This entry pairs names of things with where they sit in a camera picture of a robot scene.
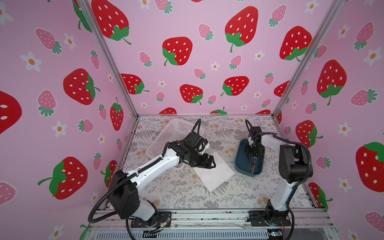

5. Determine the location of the dark teal plastic bin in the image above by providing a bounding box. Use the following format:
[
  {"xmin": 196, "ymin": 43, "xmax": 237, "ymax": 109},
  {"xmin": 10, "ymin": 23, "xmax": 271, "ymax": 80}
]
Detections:
[{"xmin": 235, "ymin": 139, "xmax": 264, "ymax": 177}]

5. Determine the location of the white paper napkin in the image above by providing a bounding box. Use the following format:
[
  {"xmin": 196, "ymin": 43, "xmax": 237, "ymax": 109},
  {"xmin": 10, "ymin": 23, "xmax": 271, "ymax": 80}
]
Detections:
[{"xmin": 194, "ymin": 152, "xmax": 235, "ymax": 192}]

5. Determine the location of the white plastic mesh basket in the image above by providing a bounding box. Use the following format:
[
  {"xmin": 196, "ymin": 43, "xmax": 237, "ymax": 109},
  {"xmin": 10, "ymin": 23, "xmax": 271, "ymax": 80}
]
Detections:
[{"xmin": 146, "ymin": 118, "xmax": 195, "ymax": 159}]

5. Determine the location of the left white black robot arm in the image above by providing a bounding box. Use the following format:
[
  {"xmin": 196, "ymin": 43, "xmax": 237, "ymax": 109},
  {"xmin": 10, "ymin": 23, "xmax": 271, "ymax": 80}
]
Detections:
[{"xmin": 88, "ymin": 119, "xmax": 216, "ymax": 226}]

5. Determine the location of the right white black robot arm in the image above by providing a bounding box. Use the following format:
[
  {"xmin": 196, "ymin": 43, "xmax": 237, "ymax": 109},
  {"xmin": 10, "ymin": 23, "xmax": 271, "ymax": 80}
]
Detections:
[{"xmin": 245, "ymin": 120, "xmax": 313, "ymax": 226}]

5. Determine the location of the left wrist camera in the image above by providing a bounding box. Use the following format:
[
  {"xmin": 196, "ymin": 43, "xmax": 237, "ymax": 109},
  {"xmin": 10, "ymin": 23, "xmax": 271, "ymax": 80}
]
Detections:
[{"xmin": 185, "ymin": 132, "xmax": 208, "ymax": 153}]

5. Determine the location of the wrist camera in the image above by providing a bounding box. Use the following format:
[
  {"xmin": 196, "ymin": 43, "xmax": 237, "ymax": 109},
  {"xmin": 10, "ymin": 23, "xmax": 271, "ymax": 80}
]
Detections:
[
  {"xmin": 249, "ymin": 126, "xmax": 263, "ymax": 138},
  {"xmin": 185, "ymin": 132, "xmax": 208, "ymax": 153}
]

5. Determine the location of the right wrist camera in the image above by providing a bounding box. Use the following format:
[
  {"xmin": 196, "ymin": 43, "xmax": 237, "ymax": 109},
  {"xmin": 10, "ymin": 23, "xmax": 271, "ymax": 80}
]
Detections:
[{"xmin": 249, "ymin": 126, "xmax": 263, "ymax": 138}]

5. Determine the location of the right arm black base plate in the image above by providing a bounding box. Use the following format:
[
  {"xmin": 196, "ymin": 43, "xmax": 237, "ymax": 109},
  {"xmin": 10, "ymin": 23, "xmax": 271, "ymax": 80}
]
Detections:
[{"xmin": 247, "ymin": 210, "xmax": 292, "ymax": 227}]

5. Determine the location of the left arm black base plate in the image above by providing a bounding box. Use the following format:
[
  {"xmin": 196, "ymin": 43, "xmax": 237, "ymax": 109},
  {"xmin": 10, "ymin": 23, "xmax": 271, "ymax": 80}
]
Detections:
[{"xmin": 130, "ymin": 211, "xmax": 172, "ymax": 228}]

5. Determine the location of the aluminium frame rail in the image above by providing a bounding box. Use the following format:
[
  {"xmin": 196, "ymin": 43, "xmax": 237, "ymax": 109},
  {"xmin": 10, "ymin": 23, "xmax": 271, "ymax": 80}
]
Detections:
[{"xmin": 84, "ymin": 209, "xmax": 341, "ymax": 240}]

